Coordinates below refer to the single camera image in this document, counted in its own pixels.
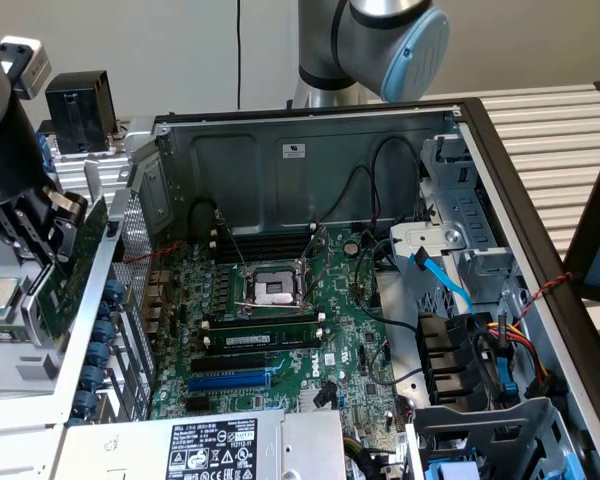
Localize blue disk data wire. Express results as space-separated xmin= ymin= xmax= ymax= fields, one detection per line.
xmin=408 ymin=247 xmax=477 ymax=317

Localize metal socket cover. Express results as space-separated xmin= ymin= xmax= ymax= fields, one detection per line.
xmin=296 ymin=222 xmax=330 ymax=307

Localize bare green RAM stick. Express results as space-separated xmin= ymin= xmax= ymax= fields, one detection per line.
xmin=0 ymin=325 xmax=31 ymax=345

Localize thin black hanging cable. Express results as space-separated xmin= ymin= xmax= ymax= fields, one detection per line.
xmin=235 ymin=0 xmax=244 ymax=110

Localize grey metal disk cage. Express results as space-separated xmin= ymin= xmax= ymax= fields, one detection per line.
xmin=408 ymin=397 xmax=581 ymax=480

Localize black long expansion slot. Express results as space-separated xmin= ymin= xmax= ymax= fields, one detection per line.
xmin=189 ymin=352 xmax=270 ymax=375

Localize silver disk bay bracket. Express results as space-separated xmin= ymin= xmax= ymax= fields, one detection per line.
xmin=388 ymin=222 xmax=468 ymax=281

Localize blue plastic tab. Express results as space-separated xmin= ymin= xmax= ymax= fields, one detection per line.
xmin=426 ymin=458 xmax=482 ymax=480

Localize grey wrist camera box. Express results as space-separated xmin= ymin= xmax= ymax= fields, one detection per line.
xmin=0 ymin=35 xmax=53 ymax=100

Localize blue plastic latch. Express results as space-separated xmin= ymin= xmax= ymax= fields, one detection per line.
xmin=493 ymin=355 xmax=520 ymax=402

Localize CPU socket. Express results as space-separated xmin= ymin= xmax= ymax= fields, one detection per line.
xmin=234 ymin=259 xmax=314 ymax=317

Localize blue disk carrier rail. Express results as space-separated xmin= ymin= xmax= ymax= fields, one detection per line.
xmin=35 ymin=130 xmax=57 ymax=176

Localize grey parts rack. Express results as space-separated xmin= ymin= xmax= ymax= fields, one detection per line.
xmin=0 ymin=159 xmax=101 ymax=396

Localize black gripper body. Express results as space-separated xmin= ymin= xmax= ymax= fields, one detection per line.
xmin=0 ymin=92 xmax=56 ymax=236

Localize thin metal locking lever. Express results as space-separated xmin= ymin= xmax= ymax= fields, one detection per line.
xmin=218 ymin=212 xmax=251 ymax=279
xmin=232 ymin=298 xmax=309 ymax=311

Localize red black twisted wire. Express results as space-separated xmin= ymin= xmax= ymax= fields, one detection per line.
xmin=121 ymin=241 xmax=182 ymax=266
xmin=513 ymin=272 xmax=574 ymax=322

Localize open metal PC case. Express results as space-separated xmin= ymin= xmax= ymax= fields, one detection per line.
xmin=54 ymin=97 xmax=600 ymax=480

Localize yellow black wire bundle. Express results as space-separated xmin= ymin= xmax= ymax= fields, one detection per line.
xmin=343 ymin=434 xmax=397 ymax=462

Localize black RAM slot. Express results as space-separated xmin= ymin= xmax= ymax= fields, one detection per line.
xmin=217 ymin=243 xmax=311 ymax=253
xmin=219 ymin=251 xmax=310 ymax=264
xmin=202 ymin=312 xmax=327 ymax=332
xmin=216 ymin=234 xmax=312 ymax=245

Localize black CPU cooler block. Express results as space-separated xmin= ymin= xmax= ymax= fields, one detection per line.
xmin=44 ymin=70 xmax=119 ymax=157

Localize blue expansion slot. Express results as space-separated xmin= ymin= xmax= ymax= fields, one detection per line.
xmin=186 ymin=368 xmax=273 ymax=394

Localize yellow red power wires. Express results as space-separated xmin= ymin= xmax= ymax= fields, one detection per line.
xmin=484 ymin=322 xmax=551 ymax=382

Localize black board connector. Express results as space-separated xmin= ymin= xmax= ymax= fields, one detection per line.
xmin=311 ymin=380 xmax=338 ymax=410

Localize green motherboard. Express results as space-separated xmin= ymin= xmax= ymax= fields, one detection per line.
xmin=148 ymin=222 xmax=409 ymax=454

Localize green graphics card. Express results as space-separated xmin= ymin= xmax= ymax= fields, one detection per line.
xmin=21 ymin=195 xmax=110 ymax=349

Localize short black expansion slot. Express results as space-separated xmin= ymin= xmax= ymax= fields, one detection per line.
xmin=183 ymin=397 xmax=218 ymax=415

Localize metal disk bay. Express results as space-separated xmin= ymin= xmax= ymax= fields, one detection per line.
xmin=418 ymin=132 xmax=521 ymax=309

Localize grey power supply unit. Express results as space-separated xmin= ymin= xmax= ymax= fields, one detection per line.
xmin=49 ymin=409 xmax=347 ymax=480

